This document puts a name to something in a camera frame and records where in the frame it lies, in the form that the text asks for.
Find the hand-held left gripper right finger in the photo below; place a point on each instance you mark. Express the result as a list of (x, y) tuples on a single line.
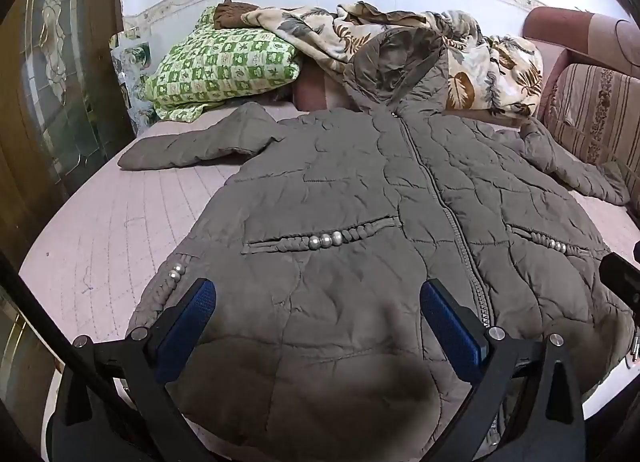
[(447, 322)]

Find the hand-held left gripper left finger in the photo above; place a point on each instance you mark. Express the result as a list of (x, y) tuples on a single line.
[(192, 312)]

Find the grey-brown quilted hooded jacket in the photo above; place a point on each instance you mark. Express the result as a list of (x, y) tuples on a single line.
[(380, 222)]

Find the pink quilted bed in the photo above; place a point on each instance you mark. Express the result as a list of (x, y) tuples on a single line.
[(105, 242)]

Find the striped floral cushion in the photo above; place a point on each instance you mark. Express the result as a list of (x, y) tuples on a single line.
[(595, 112)]

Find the green checked pillow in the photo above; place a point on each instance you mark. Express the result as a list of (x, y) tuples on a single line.
[(220, 62)]

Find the leaf-print blanket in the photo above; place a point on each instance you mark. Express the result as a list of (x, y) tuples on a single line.
[(480, 62)]

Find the wooden door with patterned glass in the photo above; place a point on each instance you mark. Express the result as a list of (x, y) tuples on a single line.
[(55, 92)]

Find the brown knit garment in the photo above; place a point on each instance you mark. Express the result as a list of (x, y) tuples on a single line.
[(234, 14)]

